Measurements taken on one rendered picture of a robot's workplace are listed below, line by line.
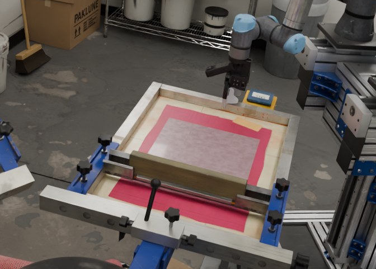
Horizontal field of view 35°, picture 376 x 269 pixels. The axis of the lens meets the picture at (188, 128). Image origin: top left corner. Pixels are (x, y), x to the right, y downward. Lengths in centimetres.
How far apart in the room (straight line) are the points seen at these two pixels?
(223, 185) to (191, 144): 35
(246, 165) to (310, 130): 237
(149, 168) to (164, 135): 32
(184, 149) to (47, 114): 218
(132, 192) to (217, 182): 26
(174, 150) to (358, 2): 91
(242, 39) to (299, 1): 23
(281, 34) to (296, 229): 121
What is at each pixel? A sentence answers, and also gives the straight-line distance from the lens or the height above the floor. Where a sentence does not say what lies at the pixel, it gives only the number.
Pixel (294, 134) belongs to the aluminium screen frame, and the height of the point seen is 101.
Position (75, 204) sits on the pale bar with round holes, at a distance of 164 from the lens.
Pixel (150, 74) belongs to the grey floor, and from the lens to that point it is 475.
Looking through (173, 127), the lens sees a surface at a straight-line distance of 216.
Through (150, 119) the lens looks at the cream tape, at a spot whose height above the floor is 97.
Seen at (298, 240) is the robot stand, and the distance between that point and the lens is 300.
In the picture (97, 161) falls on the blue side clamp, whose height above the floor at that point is 101.
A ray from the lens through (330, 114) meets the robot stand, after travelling 249.
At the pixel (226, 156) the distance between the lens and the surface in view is 205.
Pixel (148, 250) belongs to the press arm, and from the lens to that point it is 152.
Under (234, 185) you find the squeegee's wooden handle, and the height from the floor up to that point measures 105.
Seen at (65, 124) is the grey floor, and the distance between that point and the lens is 400.
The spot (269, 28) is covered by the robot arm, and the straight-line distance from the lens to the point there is 219.
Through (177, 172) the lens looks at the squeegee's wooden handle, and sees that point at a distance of 179.
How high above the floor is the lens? 206
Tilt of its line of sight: 30 degrees down
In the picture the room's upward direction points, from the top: 9 degrees clockwise
